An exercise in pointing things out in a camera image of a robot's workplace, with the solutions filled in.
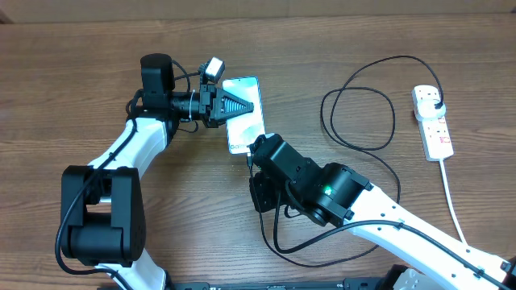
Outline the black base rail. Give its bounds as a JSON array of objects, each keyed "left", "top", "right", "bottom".
[{"left": 173, "top": 277, "right": 395, "bottom": 290}]

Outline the Samsung Galaxy smartphone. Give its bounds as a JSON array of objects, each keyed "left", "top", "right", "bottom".
[{"left": 222, "top": 76, "right": 265, "bottom": 155}]

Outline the white power strip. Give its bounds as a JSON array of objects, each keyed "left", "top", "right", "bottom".
[{"left": 411, "top": 85, "right": 454, "bottom": 162}]

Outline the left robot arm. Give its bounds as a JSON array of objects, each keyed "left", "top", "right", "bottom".
[{"left": 55, "top": 53, "right": 255, "bottom": 289}]

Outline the white charger plug adapter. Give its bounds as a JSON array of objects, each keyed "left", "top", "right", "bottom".
[{"left": 414, "top": 100, "right": 447, "bottom": 122}]

